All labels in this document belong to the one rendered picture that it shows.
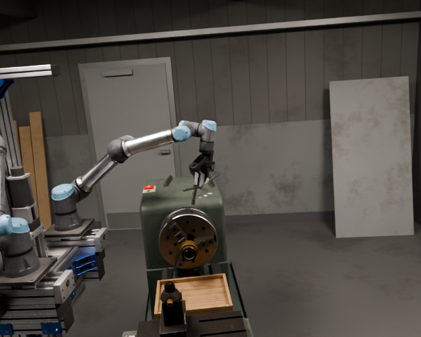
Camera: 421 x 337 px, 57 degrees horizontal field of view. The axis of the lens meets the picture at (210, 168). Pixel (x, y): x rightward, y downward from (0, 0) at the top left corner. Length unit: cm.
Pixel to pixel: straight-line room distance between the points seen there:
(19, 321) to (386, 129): 406
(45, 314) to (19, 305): 12
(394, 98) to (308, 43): 116
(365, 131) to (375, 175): 52
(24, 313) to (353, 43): 429
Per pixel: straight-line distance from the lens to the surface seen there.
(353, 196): 475
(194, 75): 485
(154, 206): 222
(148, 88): 489
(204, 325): 167
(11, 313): 201
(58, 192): 225
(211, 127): 200
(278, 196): 509
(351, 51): 501
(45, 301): 190
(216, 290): 204
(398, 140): 488
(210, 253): 214
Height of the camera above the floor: 194
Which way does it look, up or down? 14 degrees down
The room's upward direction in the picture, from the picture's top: 4 degrees counter-clockwise
